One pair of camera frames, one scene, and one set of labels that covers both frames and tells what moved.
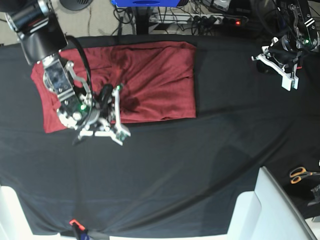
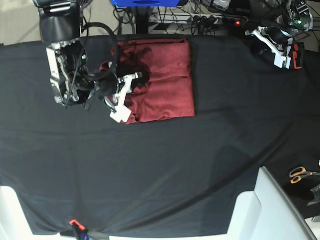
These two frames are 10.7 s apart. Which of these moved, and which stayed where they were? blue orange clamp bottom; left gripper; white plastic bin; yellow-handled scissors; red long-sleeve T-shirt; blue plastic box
Moved: left gripper; red long-sleeve T-shirt
Stayed: blue plastic box; blue orange clamp bottom; white plastic bin; yellow-handled scissors
